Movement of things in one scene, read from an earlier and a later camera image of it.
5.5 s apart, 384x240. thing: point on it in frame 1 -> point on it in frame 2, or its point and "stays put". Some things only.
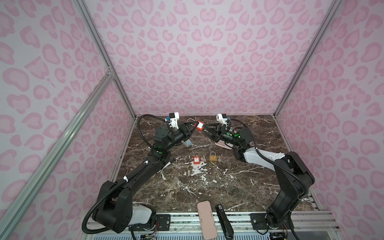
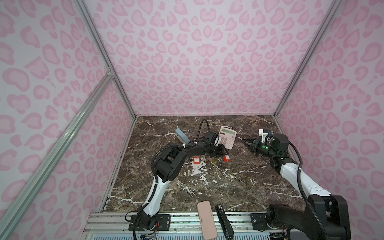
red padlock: x=200 y=125 -> x=226 y=158
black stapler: x=225 y=222 stays put
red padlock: x=196 y=160 stays put
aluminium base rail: x=316 y=225 stays put
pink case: x=207 y=223 stays put
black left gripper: x=184 y=131 -> x=221 y=150
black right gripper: x=220 y=135 -> x=256 y=144
